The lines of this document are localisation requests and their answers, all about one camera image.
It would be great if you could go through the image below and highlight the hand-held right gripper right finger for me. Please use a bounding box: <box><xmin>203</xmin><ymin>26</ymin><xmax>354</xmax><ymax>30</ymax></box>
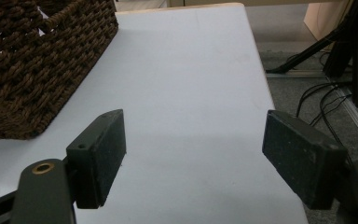
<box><xmin>261</xmin><ymin>109</ymin><xmax>349</xmax><ymax>211</ymax></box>

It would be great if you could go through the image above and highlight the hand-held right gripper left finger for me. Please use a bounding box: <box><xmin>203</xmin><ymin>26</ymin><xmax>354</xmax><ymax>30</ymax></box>
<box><xmin>65</xmin><ymin>108</ymin><xmax>128</xmax><ymax>210</ymax></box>

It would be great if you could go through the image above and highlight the brown woven wicker basket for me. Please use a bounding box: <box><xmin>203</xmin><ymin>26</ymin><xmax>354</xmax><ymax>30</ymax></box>
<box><xmin>0</xmin><ymin>0</ymin><xmax>119</xmax><ymax>140</ymax></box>

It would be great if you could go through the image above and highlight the black metal stand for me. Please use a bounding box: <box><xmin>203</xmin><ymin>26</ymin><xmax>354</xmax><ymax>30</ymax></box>
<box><xmin>265</xmin><ymin>0</ymin><xmax>358</xmax><ymax>118</ymax></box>

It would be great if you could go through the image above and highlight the light wooden panel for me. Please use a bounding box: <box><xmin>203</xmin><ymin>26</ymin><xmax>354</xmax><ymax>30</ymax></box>
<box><xmin>303</xmin><ymin>0</ymin><xmax>354</xmax><ymax>41</ymax></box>

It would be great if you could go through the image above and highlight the black cable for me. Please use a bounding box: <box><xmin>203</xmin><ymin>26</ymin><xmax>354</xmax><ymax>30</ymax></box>
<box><xmin>309</xmin><ymin>85</ymin><xmax>354</xmax><ymax>169</ymax></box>
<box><xmin>296</xmin><ymin>81</ymin><xmax>343</xmax><ymax>119</ymax></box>

